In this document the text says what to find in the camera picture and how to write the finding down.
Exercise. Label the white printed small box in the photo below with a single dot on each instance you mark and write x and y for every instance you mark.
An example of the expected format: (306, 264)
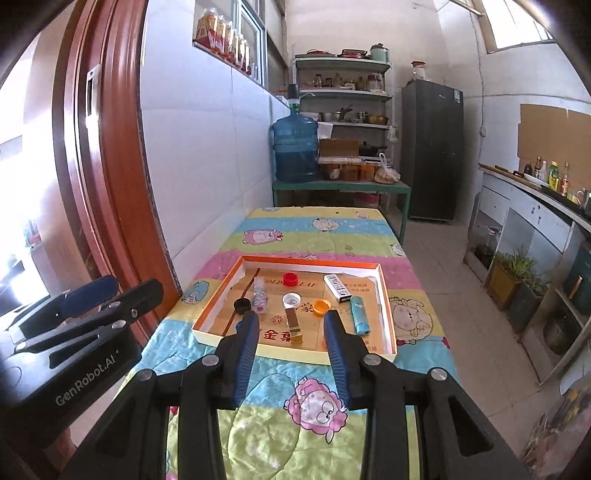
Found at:
(336, 287)

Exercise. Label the green metal table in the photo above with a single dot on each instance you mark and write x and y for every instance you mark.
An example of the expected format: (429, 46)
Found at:
(341, 186)

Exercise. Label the yellow metal basin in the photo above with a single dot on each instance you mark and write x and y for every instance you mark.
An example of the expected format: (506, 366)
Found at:
(377, 120)

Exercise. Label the yellow planter with plant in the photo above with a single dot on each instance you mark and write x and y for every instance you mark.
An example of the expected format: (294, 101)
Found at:
(505, 284)

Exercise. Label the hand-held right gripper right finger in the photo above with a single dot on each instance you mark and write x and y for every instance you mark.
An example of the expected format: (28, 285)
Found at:
(337, 364)

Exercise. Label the amber food jar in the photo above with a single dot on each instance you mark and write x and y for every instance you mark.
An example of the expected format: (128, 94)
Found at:
(330, 171)
(351, 172)
(368, 173)

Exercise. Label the white bottle cap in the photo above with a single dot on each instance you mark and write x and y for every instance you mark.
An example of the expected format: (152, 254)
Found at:
(291, 301)

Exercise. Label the blue water jug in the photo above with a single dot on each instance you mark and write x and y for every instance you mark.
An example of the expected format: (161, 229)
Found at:
(295, 152)

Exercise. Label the red bottle cap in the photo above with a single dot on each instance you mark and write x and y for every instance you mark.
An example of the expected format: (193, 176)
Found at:
(291, 279)

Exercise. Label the steel pot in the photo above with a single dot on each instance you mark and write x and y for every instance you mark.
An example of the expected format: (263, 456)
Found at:
(336, 117)

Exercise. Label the window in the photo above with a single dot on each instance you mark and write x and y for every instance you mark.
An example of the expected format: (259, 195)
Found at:
(517, 23)
(256, 41)

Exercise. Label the dark planter with plant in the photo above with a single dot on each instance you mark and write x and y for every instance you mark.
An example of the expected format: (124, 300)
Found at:
(526, 307)

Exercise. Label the cardboard sheet on wall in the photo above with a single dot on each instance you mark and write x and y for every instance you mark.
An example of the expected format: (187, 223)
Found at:
(549, 138)

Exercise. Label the teal enamel pot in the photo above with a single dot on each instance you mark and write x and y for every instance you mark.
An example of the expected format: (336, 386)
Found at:
(379, 53)

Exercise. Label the black cooking pot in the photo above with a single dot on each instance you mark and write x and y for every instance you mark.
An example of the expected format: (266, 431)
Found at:
(371, 150)

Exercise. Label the dark grey refrigerator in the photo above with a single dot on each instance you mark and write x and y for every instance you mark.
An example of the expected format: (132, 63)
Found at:
(431, 152)

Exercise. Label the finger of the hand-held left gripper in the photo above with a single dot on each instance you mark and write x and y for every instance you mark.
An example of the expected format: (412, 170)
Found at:
(138, 300)
(90, 295)

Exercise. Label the white kitchen counter cabinet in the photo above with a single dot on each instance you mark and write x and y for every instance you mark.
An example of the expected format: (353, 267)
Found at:
(526, 217)

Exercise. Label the yellow-green bottle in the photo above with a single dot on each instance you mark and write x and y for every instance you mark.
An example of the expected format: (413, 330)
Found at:
(553, 175)

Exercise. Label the metal door lock plate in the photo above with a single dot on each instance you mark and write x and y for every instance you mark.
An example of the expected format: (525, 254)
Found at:
(93, 94)

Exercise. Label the light blue lighter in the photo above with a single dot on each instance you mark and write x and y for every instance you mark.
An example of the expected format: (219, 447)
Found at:
(360, 316)

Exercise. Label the white metal shelf rack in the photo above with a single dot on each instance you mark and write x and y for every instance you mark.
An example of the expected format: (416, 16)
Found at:
(341, 96)

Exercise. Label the red label bottle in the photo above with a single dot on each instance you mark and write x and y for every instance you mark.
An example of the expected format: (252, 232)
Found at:
(565, 180)

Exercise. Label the cartoon printed blanket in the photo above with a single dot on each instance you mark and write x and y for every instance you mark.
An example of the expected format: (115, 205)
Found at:
(286, 424)

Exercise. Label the brown cardboard box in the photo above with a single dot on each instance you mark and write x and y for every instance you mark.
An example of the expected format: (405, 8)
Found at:
(339, 147)

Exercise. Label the row of amber jars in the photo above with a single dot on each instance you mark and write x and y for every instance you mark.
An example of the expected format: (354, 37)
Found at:
(217, 32)

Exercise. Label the water jug pump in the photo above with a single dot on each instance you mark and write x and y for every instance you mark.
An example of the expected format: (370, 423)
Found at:
(293, 98)

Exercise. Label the shallow orange-rimmed cardboard box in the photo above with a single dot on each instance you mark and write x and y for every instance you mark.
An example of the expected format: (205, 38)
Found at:
(295, 355)

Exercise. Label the black bottle cap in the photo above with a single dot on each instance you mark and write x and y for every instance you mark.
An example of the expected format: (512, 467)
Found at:
(242, 306)

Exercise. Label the dark sauce bottle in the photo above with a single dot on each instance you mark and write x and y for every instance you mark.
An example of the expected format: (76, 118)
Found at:
(538, 167)

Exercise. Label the glass jar under counter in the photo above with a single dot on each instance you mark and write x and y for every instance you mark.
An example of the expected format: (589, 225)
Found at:
(488, 242)

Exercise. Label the printed cardboard liner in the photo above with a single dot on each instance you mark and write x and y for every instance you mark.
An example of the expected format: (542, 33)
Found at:
(314, 330)

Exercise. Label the gold rectangular box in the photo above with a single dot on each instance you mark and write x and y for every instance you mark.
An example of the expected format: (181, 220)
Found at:
(294, 325)

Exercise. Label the clear plastic blister pack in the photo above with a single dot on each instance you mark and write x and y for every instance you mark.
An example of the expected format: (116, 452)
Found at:
(261, 295)

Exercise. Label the wooden door frame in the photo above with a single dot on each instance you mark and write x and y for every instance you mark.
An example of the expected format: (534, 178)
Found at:
(115, 161)

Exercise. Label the plastic bag of food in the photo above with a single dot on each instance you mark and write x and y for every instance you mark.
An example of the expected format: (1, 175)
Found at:
(387, 174)

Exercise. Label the colourful printed bag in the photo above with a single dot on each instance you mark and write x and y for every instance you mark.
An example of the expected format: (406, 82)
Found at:
(558, 438)

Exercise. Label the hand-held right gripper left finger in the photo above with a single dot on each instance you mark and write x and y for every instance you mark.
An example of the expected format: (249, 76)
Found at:
(244, 364)

